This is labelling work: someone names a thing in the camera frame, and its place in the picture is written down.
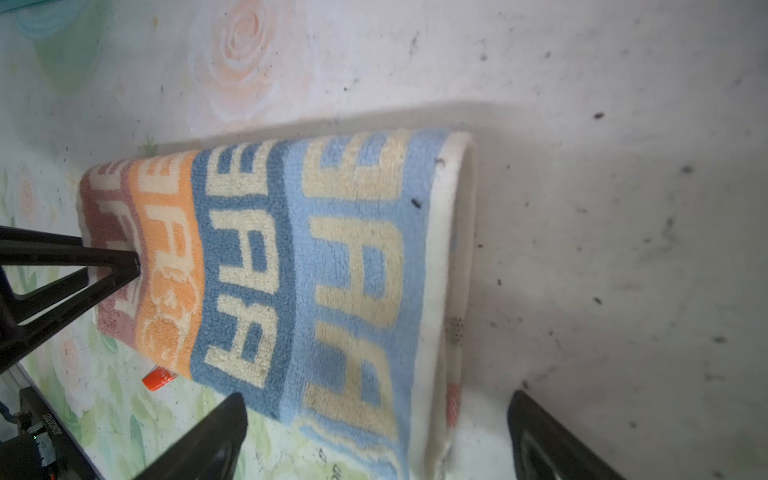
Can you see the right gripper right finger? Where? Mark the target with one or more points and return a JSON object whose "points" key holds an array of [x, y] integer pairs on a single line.
{"points": [[543, 448]]}

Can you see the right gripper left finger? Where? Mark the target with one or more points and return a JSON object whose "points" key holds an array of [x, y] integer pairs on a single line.
{"points": [[210, 450]]}

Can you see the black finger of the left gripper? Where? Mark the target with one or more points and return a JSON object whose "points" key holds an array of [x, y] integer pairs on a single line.
{"points": [[28, 320]]}

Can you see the striped lettered towel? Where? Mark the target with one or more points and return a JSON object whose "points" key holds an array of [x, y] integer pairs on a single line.
{"points": [[325, 279]]}

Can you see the small red cap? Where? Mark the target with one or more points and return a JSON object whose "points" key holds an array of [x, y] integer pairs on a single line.
{"points": [[157, 378]]}

